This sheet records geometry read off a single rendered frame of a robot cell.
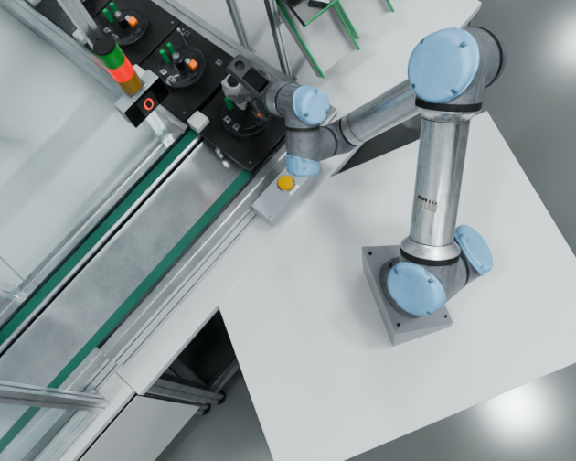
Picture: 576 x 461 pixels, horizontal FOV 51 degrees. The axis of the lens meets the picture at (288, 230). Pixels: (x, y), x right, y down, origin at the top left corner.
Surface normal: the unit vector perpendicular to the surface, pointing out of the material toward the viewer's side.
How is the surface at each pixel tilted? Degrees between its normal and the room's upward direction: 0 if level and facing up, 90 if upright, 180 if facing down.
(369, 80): 0
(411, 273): 55
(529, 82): 0
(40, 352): 0
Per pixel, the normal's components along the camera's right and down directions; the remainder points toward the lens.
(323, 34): 0.35, 0.27
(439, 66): -0.62, 0.16
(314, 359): -0.14, -0.32
